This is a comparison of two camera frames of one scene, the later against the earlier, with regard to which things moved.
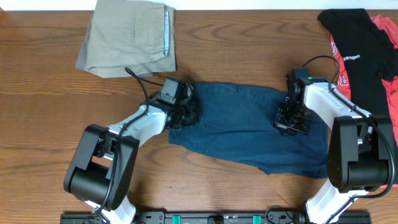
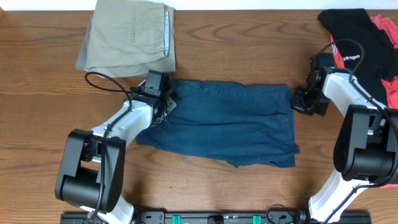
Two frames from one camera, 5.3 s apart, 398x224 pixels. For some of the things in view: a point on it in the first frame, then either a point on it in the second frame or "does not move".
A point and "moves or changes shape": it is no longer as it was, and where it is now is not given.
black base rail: x=137 y=218 does not move
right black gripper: x=280 y=123 -> x=297 y=104
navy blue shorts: x=237 y=122 moves or changes shape
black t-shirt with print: x=370 y=55 does not move
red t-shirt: x=390 y=84 does not move
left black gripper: x=194 y=115 -> x=172 y=106
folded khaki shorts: x=140 y=37 does not move
